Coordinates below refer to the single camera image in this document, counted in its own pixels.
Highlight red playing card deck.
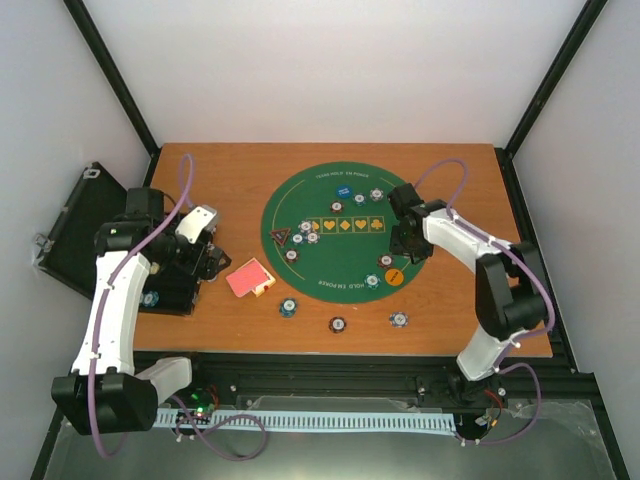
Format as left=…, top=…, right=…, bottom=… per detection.
left=226, top=259, right=268, bottom=298

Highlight orange big blind button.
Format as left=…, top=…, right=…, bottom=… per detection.
left=384, top=268, right=404, bottom=287

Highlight black triangular all-in marker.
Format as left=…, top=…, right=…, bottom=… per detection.
left=269, top=227, right=292, bottom=247

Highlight blue small blind button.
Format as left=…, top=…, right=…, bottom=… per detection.
left=335, top=184, right=353, bottom=199

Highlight blue 10 chip stack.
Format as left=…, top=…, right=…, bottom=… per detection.
left=389, top=312, right=409, bottom=328

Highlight teal 50 chip stack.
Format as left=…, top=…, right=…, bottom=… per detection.
left=279, top=298, right=298, bottom=318

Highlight brown 100 chip stack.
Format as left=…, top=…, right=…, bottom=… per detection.
left=328, top=316, right=347, bottom=334

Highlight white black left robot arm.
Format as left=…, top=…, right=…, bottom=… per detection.
left=51, top=188, right=231, bottom=435

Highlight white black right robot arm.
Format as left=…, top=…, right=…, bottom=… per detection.
left=387, top=183, right=555, bottom=397

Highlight yellow card box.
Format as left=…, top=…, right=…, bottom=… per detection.
left=249, top=258, right=276, bottom=297

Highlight chips inside case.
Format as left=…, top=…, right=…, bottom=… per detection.
left=140, top=291, right=159, bottom=308

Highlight round green poker mat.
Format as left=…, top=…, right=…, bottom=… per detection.
left=261, top=162, right=422, bottom=304

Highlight black poker chip case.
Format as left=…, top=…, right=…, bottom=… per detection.
left=36, top=162, right=218, bottom=316

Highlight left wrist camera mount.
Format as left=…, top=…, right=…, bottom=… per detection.
left=175, top=205, right=219, bottom=244

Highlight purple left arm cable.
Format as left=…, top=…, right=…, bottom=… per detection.
left=87, top=152, right=195, bottom=460

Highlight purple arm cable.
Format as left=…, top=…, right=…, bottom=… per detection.
left=87, top=152, right=195, bottom=460
left=413, top=157, right=556, bottom=446

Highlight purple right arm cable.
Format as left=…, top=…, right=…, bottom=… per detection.
left=413, top=157, right=556, bottom=446

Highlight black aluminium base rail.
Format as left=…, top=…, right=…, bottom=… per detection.
left=185, top=352, right=603, bottom=412

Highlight light blue cable duct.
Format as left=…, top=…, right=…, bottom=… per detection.
left=153, top=408, right=456, bottom=436

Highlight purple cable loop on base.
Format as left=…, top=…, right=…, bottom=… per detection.
left=167, top=392, right=267, bottom=460

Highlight black left frame post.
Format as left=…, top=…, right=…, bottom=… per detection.
left=63, top=0, right=161, bottom=158

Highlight black frame post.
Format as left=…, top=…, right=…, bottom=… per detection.
left=503, top=0, right=609, bottom=154
left=63, top=0, right=161, bottom=158

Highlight black right frame post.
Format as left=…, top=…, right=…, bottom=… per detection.
left=503, top=0, right=609, bottom=154

